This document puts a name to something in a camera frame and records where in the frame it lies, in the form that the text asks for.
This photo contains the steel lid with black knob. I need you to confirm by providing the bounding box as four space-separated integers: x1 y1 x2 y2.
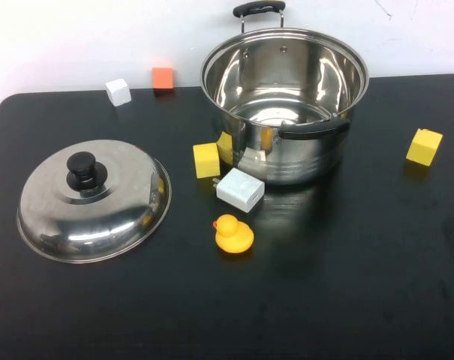
16 139 173 265

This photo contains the stainless steel pot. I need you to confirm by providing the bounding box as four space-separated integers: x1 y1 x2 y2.
200 1 370 187

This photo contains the yellow cube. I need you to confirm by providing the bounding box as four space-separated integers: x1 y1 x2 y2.
405 127 444 166
192 142 222 180

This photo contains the yellow rubber duck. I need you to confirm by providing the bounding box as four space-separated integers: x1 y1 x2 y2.
212 214 255 255

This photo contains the orange cube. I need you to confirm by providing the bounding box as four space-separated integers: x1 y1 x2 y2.
152 67 175 95

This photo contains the white cube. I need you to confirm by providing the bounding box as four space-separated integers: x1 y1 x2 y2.
105 78 133 108

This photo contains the white USB wall charger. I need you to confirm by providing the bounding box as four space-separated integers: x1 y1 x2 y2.
210 167 266 215

